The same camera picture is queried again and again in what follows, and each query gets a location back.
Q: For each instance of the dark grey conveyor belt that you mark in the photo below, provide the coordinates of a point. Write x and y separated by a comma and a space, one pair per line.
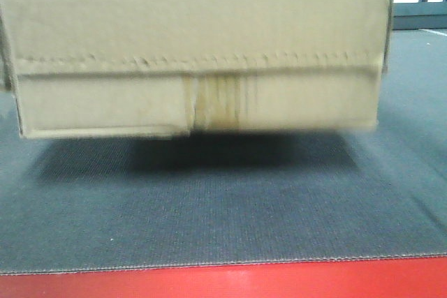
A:
122, 203

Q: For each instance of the brown cardboard carton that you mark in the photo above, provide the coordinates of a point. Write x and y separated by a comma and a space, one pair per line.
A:
161, 68

